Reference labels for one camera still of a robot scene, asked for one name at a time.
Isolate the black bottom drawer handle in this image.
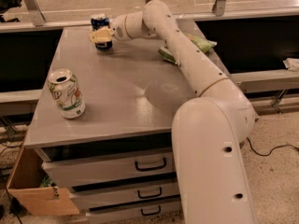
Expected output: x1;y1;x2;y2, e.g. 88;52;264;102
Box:
140;205;162;217

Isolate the wooden side box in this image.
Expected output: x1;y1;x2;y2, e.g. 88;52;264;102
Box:
7;147;79;216

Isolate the grey drawer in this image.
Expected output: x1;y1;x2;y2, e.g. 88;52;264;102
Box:
86;198;180;224
42;148;175;188
70;179;179;210

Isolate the grey drawer cabinet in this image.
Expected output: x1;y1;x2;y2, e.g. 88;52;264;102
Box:
25;27;195;214

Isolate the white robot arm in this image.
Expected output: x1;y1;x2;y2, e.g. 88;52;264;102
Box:
90;0;258;224

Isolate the middle grey drawer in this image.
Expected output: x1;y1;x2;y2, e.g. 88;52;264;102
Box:
70;179;179;210

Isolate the bottom grey drawer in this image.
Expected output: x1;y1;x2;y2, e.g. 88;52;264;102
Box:
86;198;180;224

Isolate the black drawer handle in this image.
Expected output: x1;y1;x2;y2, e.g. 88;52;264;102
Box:
135;158;167;172
140;205;162;217
137;188;163;200

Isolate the top grey drawer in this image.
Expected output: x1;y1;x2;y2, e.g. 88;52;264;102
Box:
42;148;175;188

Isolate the blue pepsi can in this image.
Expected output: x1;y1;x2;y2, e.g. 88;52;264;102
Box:
91;13;112;50

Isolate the green chip bag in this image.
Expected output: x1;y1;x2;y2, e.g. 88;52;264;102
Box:
158;33;217;65

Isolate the green packet in box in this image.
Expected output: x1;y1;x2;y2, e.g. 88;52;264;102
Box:
40;175;56;188

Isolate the green white 7up can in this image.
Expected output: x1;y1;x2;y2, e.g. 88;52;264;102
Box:
48;68;86;119

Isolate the black middle drawer handle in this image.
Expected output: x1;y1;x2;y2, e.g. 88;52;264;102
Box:
137;188;163;200

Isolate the black top drawer handle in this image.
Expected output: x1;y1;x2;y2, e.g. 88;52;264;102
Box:
135;158;167;172

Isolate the black floor cable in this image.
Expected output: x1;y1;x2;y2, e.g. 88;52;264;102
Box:
246;135;299;158

